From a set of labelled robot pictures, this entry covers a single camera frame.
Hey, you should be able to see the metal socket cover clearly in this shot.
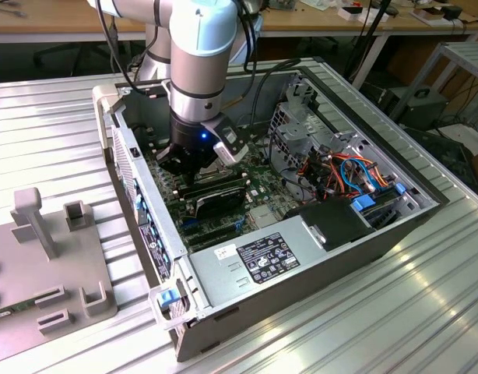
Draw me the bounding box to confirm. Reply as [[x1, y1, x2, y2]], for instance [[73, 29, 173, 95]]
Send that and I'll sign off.
[[192, 163, 230, 187]]

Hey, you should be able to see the black graphics card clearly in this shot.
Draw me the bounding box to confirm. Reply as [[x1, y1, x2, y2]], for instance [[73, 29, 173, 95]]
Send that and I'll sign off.
[[192, 185, 248, 220]]

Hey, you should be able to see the blue expansion slot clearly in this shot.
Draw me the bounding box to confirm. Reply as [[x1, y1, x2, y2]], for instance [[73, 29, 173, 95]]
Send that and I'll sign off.
[[180, 217, 246, 231]]

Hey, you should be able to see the green motherboard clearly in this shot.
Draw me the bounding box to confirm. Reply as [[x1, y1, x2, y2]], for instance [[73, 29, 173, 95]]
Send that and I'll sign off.
[[139, 128, 298, 254]]

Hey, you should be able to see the black expansion slot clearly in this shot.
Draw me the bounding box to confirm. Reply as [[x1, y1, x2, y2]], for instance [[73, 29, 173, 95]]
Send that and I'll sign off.
[[182, 222, 240, 239]]

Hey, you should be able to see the silver drive cage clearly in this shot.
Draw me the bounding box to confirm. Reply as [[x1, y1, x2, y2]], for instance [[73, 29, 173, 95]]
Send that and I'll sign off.
[[266, 99, 337, 184]]

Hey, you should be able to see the silver chipset heatsink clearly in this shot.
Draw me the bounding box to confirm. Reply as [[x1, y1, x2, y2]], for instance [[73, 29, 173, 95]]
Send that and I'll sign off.
[[249, 205, 281, 230]]

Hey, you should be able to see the silver power supply unit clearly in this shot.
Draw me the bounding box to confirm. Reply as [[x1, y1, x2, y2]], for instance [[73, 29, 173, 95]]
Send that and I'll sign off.
[[186, 216, 330, 311]]

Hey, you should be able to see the black office chair base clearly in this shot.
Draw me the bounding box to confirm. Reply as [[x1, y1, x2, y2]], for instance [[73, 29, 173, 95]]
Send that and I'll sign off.
[[31, 41, 125, 77]]

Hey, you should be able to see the blue case latch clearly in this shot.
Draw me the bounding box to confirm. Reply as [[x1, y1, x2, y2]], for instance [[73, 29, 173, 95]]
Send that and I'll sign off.
[[156, 288, 178, 309]]

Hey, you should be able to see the wooden desk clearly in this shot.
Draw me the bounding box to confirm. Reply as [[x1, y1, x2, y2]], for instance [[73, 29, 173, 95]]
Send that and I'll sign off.
[[0, 0, 478, 93]]

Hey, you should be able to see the black plastic shroud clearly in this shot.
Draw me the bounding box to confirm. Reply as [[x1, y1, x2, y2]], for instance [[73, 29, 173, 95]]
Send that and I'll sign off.
[[284, 196, 375, 252]]

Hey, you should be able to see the grey parts rack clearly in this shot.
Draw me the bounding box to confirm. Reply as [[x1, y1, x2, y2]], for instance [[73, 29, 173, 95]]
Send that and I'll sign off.
[[0, 186, 119, 354]]

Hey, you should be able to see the blue disk carrier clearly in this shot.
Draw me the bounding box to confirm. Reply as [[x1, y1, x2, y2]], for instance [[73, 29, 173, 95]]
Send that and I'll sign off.
[[350, 193, 404, 231]]

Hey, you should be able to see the open grey PC case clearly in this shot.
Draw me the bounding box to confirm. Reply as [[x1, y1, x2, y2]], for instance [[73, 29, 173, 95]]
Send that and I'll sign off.
[[91, 68, 452, 363]]

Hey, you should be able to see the white box with red mark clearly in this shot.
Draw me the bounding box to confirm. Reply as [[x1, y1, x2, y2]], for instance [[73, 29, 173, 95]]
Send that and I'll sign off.
[[337, 5, 390, 23]]

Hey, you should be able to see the black tripod pole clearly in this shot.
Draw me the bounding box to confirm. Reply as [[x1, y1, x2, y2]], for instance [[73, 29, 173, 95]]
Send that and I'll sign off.
[[346, 0, 394, 81]]

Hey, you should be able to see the green RAM stick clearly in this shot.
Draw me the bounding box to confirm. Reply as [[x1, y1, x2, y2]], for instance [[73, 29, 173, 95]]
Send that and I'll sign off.
[[0, 298, 44, 323]]

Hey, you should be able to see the black flat panel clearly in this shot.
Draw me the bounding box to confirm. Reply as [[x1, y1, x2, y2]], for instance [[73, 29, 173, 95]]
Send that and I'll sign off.
[[404, 127, 478, 192]]

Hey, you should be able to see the brown cardboard box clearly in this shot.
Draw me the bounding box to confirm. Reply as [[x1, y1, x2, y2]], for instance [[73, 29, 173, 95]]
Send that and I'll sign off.
[[412, 6, 445, 25]]

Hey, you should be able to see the black wire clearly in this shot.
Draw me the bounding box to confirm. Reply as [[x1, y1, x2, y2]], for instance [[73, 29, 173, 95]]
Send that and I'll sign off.
[[266, 130, 302, 180]]

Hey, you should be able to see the pale case handle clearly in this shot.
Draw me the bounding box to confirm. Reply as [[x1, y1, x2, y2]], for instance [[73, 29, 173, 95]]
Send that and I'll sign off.
[[147, 278, 199, 332], [92, 86, 125, 151]]

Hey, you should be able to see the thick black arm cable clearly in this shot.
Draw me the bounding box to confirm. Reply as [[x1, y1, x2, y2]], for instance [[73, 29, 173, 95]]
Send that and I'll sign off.
[[248, 57, 303, 125]]

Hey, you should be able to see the orange red wire bundle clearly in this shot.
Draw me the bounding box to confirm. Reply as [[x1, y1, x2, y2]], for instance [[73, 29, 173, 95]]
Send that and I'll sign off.
[[296, 152, 343, 196]]

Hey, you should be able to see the blue data wire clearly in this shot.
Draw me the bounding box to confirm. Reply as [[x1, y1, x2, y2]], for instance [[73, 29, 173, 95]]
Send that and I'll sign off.
[[357, 157, 377, 191], [339, 157, 364, 194]]

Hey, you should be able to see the black equipment box with handle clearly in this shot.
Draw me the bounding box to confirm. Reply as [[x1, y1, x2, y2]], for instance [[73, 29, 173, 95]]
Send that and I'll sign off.
[[378, 86, 449, 132]]

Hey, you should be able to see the aluminium frame shelf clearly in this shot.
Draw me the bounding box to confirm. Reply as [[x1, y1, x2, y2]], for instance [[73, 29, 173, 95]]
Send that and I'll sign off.
[[389, 41, 478, 122]]

